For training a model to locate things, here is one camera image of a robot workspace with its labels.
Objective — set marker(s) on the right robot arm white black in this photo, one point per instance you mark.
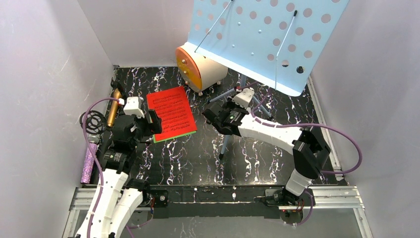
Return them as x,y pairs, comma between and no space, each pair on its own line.
306,144

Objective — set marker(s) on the aluminium frame rail base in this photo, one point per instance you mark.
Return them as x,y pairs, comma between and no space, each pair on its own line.
253,200

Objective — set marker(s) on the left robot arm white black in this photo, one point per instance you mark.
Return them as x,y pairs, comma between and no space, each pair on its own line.
117,196

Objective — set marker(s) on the gold microphone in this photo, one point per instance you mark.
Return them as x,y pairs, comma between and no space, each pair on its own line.
114,108

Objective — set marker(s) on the green sheet music page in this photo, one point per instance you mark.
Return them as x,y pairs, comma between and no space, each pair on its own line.
174,137

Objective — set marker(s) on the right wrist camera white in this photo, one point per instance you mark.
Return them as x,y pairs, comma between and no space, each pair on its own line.
244,97

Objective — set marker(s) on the black shock-mount tripod stand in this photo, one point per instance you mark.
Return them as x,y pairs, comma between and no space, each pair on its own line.
95,123

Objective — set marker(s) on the purple glitter microphone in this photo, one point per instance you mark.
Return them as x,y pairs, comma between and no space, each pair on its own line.
89,159

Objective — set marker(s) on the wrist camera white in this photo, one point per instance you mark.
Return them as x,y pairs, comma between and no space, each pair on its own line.
133,106
244,97

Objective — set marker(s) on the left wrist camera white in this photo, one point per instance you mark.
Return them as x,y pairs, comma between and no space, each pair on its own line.
133,106

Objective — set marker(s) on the round three-drawer storage box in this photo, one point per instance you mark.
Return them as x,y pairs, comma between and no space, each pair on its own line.
198,71

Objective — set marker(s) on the light blue music stand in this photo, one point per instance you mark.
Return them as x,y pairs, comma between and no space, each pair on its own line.
274,42

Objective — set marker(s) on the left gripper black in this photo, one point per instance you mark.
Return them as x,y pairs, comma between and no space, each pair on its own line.
144,124

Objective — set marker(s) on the red sheet music page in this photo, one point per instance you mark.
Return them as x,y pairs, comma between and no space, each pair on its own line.
173,107

